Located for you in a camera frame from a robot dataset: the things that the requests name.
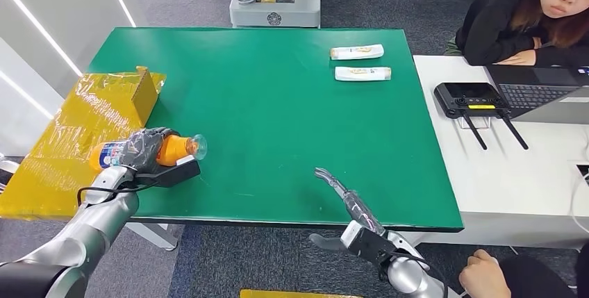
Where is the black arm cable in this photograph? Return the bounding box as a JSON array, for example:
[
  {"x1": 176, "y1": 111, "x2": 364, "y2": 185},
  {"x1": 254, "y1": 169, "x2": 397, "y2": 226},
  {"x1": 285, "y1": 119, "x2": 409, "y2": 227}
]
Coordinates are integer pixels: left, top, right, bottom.
[
  {"x1": 76, "y1": 181, "x2": 160, "y2": 207},
  {"x1": 379, "y1": 250, "x2": 449, "y2": 298}
]

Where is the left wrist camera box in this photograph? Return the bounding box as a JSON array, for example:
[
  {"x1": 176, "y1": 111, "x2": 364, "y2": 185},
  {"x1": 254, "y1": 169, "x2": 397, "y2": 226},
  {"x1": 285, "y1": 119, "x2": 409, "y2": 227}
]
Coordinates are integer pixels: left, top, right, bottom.
[{"x1": 135, "y1": 154, "x2": 202, "y2": 190}]

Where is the clear controller stand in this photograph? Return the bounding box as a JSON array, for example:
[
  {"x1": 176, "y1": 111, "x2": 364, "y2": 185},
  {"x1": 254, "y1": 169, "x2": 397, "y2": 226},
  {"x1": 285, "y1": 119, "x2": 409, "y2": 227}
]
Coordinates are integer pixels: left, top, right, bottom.
[{"x1": 458, "y1": 116, "x2": 491, "y2": 131}]

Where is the black controller with antennas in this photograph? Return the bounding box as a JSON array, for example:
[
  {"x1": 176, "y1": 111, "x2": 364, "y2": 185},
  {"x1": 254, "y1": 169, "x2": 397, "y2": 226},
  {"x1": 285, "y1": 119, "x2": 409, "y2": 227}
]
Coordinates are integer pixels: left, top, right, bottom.
[{"x1": 433, "y1": 82, "x2": 530, "y2": 151}]

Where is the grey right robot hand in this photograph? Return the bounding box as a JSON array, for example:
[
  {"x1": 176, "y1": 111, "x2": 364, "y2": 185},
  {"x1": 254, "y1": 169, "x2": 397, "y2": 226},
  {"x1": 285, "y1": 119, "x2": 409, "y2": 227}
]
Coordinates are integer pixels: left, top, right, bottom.
[{"x1": 309, "y1": 167, "x2": 386, "y2": 254}]

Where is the yellow cardboard piece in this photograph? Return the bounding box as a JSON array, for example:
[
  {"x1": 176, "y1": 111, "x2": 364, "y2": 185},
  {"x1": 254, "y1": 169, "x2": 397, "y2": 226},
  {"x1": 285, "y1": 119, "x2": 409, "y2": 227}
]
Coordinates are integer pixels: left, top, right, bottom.
[{"x1": 239, "y1": 289, "x2": 365, "y2": 298}]

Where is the person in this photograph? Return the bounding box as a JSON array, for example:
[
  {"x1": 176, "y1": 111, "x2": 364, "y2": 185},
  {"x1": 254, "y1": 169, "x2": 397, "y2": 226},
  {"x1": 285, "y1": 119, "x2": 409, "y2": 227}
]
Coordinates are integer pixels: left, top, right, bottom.
[
  {"x1": 444, "y1": 0, "x2": 589, "y2": 67},
  {"x1": 458, "y1": 240, "x2": 589, "y2": 298}
]

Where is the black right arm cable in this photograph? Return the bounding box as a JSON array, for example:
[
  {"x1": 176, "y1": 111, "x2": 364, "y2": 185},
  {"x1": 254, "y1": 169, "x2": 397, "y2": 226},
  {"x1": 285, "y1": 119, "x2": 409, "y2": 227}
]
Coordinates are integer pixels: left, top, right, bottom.
[{"x1": 379, "y1": 250, "x2": 449, "y2": 298}]

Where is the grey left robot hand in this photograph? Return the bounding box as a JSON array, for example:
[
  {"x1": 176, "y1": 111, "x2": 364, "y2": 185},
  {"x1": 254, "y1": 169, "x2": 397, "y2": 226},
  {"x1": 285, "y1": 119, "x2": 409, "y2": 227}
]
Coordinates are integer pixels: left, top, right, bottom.
[{"x1": 118, "y1": 126, "x2": 181, "y2": 175}]

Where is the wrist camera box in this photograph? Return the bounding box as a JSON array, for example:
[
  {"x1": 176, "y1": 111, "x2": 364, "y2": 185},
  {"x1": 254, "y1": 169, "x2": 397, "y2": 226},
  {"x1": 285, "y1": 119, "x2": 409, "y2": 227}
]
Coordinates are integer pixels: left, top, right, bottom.
[
  {"x1": 340, "y1": 220, "x2": 397, "y2": 265},
  {"x1": 135, "y1": 154, "x2": 202, "y2": 190}
]

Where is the white tube with yellow print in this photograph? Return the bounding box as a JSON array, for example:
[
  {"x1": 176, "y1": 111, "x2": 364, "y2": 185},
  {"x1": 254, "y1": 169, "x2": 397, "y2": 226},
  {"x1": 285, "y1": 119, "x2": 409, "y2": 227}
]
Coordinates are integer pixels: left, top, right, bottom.
[
  {"x1": 334, "y1": 66, "x2": 392, "y2": 82},
  {"x1": 329, "y1": 44, "x2": 385, "y2": 61}
]

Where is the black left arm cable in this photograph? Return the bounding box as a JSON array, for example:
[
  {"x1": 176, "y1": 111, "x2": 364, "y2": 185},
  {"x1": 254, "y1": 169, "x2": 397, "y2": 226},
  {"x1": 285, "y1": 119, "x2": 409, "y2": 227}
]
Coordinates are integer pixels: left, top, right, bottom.
[{"x1": 76, "y1": 181, "x2": 160, "y2": 207}]

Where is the yellow tape-wrapped cardboard box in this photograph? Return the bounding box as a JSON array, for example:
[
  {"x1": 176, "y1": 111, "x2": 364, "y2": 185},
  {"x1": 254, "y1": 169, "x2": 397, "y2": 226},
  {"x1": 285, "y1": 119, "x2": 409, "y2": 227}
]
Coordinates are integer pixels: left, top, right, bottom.
[{"x1": 0, "y1": 66, "x2": 167, "y2": 222}]

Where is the white table leg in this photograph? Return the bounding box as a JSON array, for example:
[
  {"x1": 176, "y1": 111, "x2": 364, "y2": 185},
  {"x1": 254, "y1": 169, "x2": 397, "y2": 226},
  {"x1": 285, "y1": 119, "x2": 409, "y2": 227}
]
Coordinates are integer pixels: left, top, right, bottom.
[{"x1": 125, "y1": 222, "x2": 179, "y2": 251}]

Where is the orange bottle with clear cap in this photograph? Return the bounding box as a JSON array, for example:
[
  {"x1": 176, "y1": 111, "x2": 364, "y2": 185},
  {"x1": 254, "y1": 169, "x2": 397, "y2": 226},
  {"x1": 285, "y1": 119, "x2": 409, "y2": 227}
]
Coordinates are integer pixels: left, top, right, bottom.
[{"x1": 88, "y1": 133, "x2": 208, "y2": 171}]

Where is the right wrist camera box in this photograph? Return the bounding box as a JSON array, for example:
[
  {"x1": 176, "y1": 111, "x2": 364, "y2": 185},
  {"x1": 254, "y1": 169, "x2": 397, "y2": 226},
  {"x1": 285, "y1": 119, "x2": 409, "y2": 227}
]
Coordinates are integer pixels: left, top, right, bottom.
[{"x1": 340, "y1": 220, "x2": 397, "y2": 265}]

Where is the dark laptop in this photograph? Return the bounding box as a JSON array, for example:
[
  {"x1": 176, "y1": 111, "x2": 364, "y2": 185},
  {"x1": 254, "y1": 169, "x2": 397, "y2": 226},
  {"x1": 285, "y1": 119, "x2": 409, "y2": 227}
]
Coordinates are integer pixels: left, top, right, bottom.
[{"x1": 485, "y1": 65, "x2": 589, "y2": 125}]

